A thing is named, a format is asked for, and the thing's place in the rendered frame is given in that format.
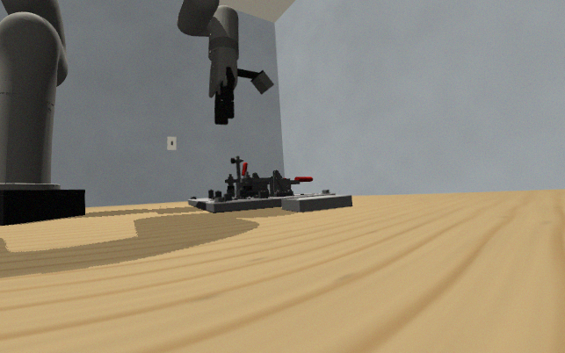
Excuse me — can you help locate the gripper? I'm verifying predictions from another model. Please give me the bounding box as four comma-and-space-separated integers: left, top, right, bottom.
208, 47, 239, 125

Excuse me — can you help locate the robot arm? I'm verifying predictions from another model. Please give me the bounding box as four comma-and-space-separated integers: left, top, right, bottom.
0, 0, 239, 190

